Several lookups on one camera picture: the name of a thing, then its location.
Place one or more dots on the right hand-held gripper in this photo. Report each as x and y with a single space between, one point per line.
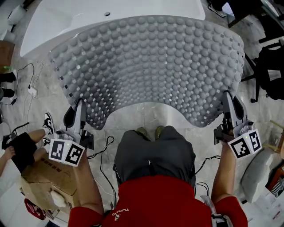
244 144

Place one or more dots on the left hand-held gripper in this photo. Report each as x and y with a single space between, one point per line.
64 150

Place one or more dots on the grey studded bath mat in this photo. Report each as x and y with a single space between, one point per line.
146 66

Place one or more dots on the white bathtub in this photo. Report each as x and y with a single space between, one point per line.
77 15

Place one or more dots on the person's right forearm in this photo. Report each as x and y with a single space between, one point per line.
223 175

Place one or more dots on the person's left forearm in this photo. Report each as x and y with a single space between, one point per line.
89 186

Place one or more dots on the white power strip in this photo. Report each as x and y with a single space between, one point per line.
33 91

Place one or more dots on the black office chair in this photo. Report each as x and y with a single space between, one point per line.
273 73

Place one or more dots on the white cushion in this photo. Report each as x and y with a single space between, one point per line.
257 173

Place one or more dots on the person's left olive shoe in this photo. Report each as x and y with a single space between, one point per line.
142 131

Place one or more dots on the person's olive shoe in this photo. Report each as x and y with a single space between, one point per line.
142 131
159 130

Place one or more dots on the black metal stool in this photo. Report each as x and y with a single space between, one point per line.
9 137

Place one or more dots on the torn brown cardboard box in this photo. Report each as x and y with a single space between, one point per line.
42 181

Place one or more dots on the person's right olive shoe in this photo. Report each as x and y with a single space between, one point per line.
159 130

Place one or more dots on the red striped box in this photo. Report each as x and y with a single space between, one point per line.
277 181

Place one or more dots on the white cloth bundle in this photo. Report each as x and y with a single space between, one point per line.
58 198

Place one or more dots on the person's grey trousers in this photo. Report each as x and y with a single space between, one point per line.
155 155

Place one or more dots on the red bag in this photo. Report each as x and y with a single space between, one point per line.
33 210

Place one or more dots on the person's red shirt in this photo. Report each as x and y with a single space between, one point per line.
159 204

